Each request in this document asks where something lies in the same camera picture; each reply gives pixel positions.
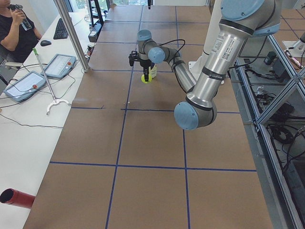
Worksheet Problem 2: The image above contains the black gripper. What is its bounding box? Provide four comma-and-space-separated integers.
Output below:
140, 59, 152, 83

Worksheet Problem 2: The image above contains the yellow tennis ball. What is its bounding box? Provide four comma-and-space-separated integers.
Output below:
141, 74, 152, 84

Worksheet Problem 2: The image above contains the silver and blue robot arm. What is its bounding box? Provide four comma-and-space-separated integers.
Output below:
135, 0, 282, 130

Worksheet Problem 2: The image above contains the clear tennis ball can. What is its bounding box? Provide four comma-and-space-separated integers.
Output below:
150, 63, 157, 78

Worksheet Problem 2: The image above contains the far teach pendant tablet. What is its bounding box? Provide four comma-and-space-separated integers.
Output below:
44, 53, 76, 79

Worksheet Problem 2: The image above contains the teach pendant tablet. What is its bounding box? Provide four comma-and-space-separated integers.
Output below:
44, 53, 76, 79
4, 71, 46, 102

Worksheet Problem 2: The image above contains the black keyboard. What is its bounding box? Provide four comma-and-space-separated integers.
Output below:
53, 18, 68, 40

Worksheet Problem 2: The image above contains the black computer mouse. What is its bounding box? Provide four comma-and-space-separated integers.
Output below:
40, 40, 52, 47

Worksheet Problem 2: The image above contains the near teach pendant tablet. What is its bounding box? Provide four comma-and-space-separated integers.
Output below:
4, 71, 46, 102

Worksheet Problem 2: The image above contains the clear water bottle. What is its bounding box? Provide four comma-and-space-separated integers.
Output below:
9, 4, 32, 31

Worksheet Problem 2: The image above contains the person in black shirt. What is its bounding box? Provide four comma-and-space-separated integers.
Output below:
0, 0, 42, 63

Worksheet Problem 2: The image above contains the red cylinder tube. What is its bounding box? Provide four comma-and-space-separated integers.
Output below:
0, 188, 35, 209

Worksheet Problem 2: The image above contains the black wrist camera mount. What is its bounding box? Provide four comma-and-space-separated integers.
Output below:
128, 51, 139, 67

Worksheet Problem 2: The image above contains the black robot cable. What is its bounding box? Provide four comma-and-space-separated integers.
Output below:
157, 39, 186, 66

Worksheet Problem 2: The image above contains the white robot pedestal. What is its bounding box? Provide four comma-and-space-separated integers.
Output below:
189, 0, 222, 80

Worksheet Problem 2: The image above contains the aluminium frame post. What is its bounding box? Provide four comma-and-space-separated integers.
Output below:
54, 0, 89, 73

